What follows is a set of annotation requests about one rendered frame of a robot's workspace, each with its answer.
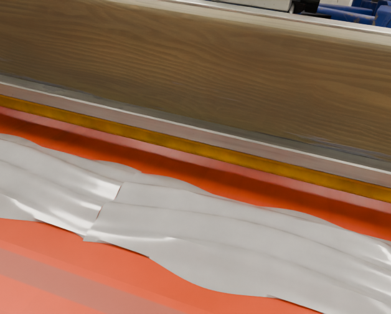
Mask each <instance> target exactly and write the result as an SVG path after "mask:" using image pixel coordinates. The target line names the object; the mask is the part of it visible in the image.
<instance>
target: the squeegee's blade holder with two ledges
mask: <svg viewBox="0 0 391 314"><path fill-rule="evenodd" d="M0 95H4V96H7V97H12V98H17V99H20V100H25V101H28V102H33V103H38V104H41V105H45V106H49V107H54V108H58V109H61V110H66V111H70V112H74V113H79V114H82V115H87V116H90V117H95V118H100V119H103V120H108V121H113V122H116V123H121V124H124V125H128V126H133V127H137V128H141V129H144V130H149V131H154V132H157V133H162V134H165V135H170V136H175V137H178V138H183V139H186V140H191V141H196V142H199V143H203V144H207V145H211V146H216V147H219V148H224V149H227V150H232V151H237V152H240V153H245V154H248V155H253V156H257V157H261V158H266V159H270V160H273V161H279V162H282V163H286V164H291V165H294V166H299V167H302V168H307V169H312V170H315V171H320V172H323V173H328V174H333V175H336V176H340V177H343V178H349V179H353V180H356V181H362V182H365V183H369V184H374V185H378V186H382V187H385V188H390V189H391V163H388V162H385V161H380V160H377V159H372V158H366V157H363V156H358V155H353V154H349V153H344V152H341V151H336V150H330V149H327V148H322V147H319V146H314V145H309V144H306V143H300V142H297V141H291V140H287V139H283V138H278V137H275V136H270V135H264V134H261V133H256V132H253V131H248V130H243V129H239V128H234V127H231V126H225V125H220V124H217V123H212V122H209V121H204V120H198V119H195V118H190V117H185V116H182V115H176V114H173V113H168V112H163V111H159V110H154V109H151V108H146V107H141V106H137V105H132V104H129V103H124V102H119V101H115V100H110V99H107V98H101V97H96V96H93V95H88V94H85V93H80V92H74V91H71V90H66V89H62V88H57V87H53V86H49V85H44V84H41V83H35V82H30V81H27V80H22V79H19V78H14V77H8V76H5V75H0Z"/></svg>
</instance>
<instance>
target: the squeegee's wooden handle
mask: <svg viewBox="0 0 391 314"><path fill-rule="evenodd" d="M0 75H5V76H8V77H14V78H17V79H22V80H27V81H30V82H35V83H41V84H44V85H49V86H53V87H57V88H62V89H66V90H71V91H74V92H80V93H85V94H88V95H93V96H96V97H101V98H107V99H110V100H115V101H119V102H124V103H129V104H132V105H137V106H141V107H146V108H151V109H154V110H159V111H163V112H168V113H173V114H176V115H182V116H185V117H190V118H195V119H198V120H204V121H209V122H212V123H217V124H220V125H225V126H231V127H234V128H239V129H243V130H248V131H253V132H256V133H261V134H264V135H270V136H275V137H278V138H283V139H287V140H291V141H297V142H300V143H306V144H309V145H314V146H319V147H322V148H327V149H330V150H336V151H341V152H344V153H349V154H353V155H358V156H363V157H366V158H372V159H377V160H380V161H385V162H388V163H391V37H390V36H382V35H377V34H369V33H365V32H357V31H350V30H345V29H338V28H333V27H325V26H318V25H313V24H305V23H301V22H293V21H286V20H281V19H274V18H269V17H261V16H253V15H249V14H241V13H237V12H229V11H221V10H216V9H209V8H204V7H197V6H189V5H185V4H177V3H172V2H164V1H157V0H0Z"/></svg>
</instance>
